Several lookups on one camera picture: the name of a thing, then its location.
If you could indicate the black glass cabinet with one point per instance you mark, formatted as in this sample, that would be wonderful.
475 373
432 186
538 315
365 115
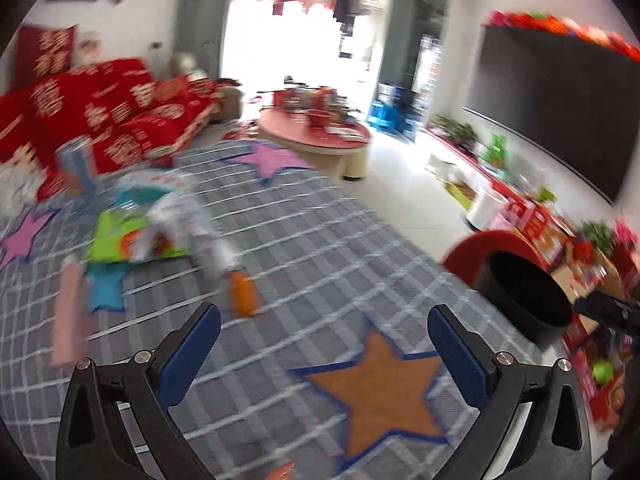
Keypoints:
427 60

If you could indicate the row of paper lanterns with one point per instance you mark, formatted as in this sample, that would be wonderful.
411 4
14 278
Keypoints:
560 27

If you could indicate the beige armchair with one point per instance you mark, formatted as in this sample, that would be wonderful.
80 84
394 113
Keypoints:
185 65

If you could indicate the small orange packet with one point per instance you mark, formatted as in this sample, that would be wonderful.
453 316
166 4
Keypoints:
244 294

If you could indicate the white blue bag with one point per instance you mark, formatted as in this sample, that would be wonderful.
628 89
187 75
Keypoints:
388 94

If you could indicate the cluster of snack packages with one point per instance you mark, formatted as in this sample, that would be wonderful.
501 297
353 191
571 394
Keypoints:
320 97

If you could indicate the pink box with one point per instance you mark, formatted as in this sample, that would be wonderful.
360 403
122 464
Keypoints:
70 310

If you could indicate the white red tv console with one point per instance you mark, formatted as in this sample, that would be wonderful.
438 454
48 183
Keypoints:
460 157

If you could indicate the grey checked star tablecloth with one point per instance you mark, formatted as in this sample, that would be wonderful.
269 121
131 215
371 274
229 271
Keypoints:
310 280

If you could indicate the round pink coffee table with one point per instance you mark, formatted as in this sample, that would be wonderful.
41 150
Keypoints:
290 130

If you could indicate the white teal wipes pack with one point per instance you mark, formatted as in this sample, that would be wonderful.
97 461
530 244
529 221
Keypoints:
140 192

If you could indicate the red cushion with white print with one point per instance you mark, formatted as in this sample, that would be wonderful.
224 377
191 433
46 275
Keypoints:
47 55

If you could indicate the grey curtain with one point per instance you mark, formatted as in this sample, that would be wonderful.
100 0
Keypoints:
397 40
202 25

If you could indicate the green snack packet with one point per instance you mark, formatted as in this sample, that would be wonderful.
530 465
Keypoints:
112 240

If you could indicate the green potted plant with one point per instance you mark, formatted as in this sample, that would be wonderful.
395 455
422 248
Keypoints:
455 132

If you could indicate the white bucket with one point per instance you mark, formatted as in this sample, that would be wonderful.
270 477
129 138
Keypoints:
485 209

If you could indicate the tall blue drink can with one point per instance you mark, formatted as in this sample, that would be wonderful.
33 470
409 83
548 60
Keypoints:
75 165

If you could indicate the red bowl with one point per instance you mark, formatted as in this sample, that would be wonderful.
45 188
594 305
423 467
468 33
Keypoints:
318 117

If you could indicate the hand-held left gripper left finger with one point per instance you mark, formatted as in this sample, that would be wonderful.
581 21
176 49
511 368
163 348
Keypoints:
192 355

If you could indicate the leafy green plant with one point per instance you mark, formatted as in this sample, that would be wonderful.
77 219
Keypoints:
597 237

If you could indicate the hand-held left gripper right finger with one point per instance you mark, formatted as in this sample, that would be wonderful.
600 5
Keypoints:
457 355

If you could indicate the small red embroidered cushion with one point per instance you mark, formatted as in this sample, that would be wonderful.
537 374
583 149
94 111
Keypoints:
172 89

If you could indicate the pink flowers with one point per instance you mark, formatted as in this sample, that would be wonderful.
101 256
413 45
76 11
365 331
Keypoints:
627 235

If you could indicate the open cardboard box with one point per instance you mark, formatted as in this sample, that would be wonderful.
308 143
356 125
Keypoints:
595 280

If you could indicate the sofa with red printed cover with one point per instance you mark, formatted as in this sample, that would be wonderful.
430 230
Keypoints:
115 110

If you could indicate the red waffle gift box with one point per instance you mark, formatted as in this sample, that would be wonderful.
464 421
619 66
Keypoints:
547 232

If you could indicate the small white stool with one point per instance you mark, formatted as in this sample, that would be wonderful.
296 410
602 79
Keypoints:
438 164

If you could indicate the row of hanging laundry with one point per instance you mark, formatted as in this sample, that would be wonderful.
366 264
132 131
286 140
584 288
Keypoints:
310 2

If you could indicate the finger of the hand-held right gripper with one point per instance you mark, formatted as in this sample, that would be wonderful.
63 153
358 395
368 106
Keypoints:
605 310

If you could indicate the blue plastic stools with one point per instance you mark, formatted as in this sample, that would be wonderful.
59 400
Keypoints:
390 117

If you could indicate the cartoon doll cushion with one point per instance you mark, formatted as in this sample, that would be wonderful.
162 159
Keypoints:
89 49

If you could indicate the large black television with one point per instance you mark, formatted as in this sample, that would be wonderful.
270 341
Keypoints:
550 105

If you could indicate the green gift bag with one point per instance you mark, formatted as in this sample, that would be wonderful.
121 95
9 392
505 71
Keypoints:
496 150

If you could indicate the black round bin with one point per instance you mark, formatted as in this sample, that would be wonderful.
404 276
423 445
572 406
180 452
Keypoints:
525 300

